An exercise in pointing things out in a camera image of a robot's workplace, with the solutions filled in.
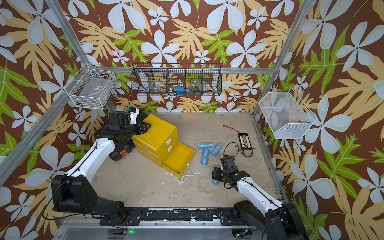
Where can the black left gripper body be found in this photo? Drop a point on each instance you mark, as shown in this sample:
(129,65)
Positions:
(132,130)

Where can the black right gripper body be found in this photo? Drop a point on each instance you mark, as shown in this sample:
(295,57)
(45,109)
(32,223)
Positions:
(220,174)

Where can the white mesh basket right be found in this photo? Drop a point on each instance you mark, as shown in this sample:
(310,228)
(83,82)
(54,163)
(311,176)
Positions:
(287,114)

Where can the black wire basket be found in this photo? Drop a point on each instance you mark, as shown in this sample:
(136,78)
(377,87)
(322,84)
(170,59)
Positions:
(165,79)

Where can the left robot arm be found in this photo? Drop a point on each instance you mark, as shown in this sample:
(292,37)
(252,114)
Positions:
(73,192)

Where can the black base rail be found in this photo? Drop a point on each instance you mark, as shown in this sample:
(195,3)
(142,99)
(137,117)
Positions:
(183,215)

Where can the yellow plastic drawer cabinet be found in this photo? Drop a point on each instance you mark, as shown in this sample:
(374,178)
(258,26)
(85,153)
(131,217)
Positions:
(158,141)

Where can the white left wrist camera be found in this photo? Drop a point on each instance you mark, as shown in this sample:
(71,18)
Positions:
(133,115)

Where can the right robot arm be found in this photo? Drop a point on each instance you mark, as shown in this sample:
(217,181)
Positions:
(275,219)

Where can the white wire basket left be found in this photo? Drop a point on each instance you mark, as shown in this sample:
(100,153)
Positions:
(91,87)

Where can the yellow bottom drawer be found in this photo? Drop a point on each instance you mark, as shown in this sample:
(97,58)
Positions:
(178,159)

